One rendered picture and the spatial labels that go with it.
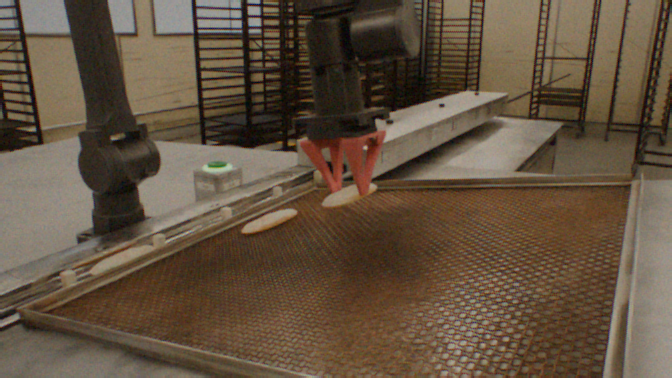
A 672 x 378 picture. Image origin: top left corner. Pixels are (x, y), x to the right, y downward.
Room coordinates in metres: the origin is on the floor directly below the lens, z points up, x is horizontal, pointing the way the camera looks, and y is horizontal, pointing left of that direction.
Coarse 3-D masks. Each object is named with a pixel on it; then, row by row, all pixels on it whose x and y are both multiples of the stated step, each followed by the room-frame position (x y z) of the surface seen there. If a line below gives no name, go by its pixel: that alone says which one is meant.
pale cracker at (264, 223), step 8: (264, 216) 0.66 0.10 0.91; (272, 216) 0.65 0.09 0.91; (280, 216) 0.65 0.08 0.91; (288, 216) 0.66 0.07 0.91; (248, 224) 0.62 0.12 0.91; (256, 224) 0.62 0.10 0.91; (264, 224) 0.62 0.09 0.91; (272, 224) 0.63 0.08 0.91; (248, 232) 0.61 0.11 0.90; (256, 232) 0.61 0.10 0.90
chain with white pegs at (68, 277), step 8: (536, 88) 3.13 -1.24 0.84; (520, 96) 2.70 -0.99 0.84; (320, 176) 1.03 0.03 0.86; (280, 192) 0.91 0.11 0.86; (224, 208) 0.79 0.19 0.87; (224, 216) 0.79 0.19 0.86; (160, 240) 0.67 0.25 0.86; (64, 272) 0.56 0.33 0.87; (72, 272) 0.56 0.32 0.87; (64, 280) 0.55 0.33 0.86; (72, 280) 0.55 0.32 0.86
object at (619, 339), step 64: (320, 192) 0.81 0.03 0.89; (384, 192) 0.74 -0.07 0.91; (448, 192) 0.69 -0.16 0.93; (512, 192) 0.64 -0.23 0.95; (640, 192) 0.51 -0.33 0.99; (192, 256) 0.55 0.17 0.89; (256, 256) 0.52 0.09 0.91; (320, 256) 0.49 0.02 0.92; (384, 256) 0.46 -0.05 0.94; (512, 256) 0.41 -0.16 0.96; (576, 256) 0.39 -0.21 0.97; (64, 320) 0.38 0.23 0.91; (256, 320) 0.35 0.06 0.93; (320, 320) 0.34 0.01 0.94; (384, 320) 0.33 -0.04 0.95; (448, 320) 0.31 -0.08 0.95
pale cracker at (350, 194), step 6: (348, 186) 0.60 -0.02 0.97; (354, 186) 0.60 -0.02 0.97; (372, 186) 0.60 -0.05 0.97; (336, 192) 0.58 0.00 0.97; (342, 192) 0.57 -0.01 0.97; (348, 192) 0.57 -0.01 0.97; (354, 192) 0.57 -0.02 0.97; (330, 198) 0.56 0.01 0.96; (336, 198) 0.56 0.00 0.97; (342, 198) 0.55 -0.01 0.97; (348, 198) 0.56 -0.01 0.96; (354, 198) 0.56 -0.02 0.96; (360, 198) 0.57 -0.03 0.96; (324, 204) 0.55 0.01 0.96; (330, 204) 0.55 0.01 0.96; (336, 204) 0.54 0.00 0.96; (342, 204) 0.55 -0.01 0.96
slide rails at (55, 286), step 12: (312, 180) 1.03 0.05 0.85; (252, 204) 0.87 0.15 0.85; (216, 216) 0.81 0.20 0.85; (192, 228) 0.75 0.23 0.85; (168, 240) 0.70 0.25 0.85; (84, 276) 0.58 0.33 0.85; (48, 288) 0.55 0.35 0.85; (60, 288) 0.55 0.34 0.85; (12, 300) 0.52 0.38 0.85; (24, 300) 0.52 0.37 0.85; (0, 312) 0.50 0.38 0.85
